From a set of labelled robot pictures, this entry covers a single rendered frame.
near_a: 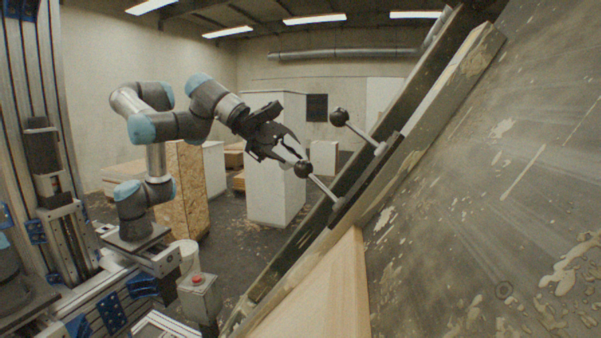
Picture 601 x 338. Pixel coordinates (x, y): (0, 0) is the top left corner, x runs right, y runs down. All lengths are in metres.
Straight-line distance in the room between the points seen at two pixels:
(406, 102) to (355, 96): 7.90
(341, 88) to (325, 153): 3.64
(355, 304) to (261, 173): 2.83
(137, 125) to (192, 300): 0.66
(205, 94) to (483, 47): 0.55
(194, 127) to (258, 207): 2.65
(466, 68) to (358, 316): 0.36
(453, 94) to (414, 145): 0.10
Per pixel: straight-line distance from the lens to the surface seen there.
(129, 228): 1.15
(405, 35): 8.84
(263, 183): 3.07
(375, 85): 4.08
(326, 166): 5.53
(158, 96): 1.00
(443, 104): 0.40
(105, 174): 4.90
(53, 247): 1.13
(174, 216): 2.77
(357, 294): 0.28
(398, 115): 0.63
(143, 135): 0.61
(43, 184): 1.06
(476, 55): 0.43
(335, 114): 0.43
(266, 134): 0.55
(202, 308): 1.01
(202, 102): 0.61
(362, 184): 0.39
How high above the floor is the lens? 1.55
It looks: 15 degrees down
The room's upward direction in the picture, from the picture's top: straight up
